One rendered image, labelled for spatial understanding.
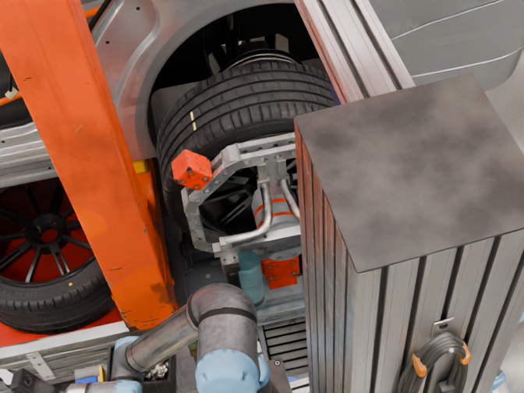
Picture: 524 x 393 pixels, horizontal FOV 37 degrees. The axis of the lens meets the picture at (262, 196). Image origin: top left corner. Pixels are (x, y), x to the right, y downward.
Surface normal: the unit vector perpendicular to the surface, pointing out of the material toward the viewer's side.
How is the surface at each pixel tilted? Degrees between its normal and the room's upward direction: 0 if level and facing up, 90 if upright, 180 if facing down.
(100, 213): 90
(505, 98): 0
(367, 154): 0
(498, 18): 90
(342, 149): 0
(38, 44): 90
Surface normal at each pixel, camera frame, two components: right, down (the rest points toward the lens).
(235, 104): -0.26, -0.55
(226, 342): -0.04, -0.60
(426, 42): 0.20, 0.78
